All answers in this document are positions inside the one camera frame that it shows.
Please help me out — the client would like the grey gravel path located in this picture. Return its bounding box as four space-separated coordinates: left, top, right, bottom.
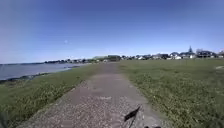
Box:
15 62 174 128

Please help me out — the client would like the row of houses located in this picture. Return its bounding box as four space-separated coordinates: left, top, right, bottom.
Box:
44 45 224 65

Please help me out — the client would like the green grass field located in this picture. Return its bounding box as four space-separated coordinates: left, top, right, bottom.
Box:
114 57 224 128

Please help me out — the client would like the green grass strip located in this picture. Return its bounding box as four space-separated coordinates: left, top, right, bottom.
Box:
0 63 104 128

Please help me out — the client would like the blue water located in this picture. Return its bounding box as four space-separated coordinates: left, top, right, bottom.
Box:
0 62 89 81

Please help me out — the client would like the dark rocky shoreline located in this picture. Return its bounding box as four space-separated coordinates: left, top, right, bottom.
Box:
0 65 81 85

